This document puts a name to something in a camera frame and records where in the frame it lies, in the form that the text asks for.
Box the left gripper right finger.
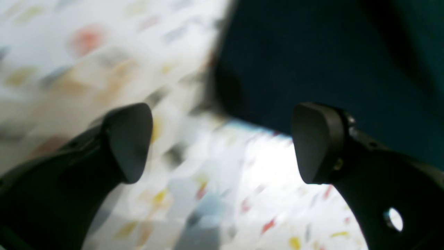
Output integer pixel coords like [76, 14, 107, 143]
[291, 102, 444, 250]

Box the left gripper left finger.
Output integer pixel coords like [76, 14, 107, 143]
[0, 103, 153, 250]

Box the black t-shirt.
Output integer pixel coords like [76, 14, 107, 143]
[211, 0, 444, 169]

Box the terrazzo pattern tablecloth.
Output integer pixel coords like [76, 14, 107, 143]
[0, 0, 367, 250]

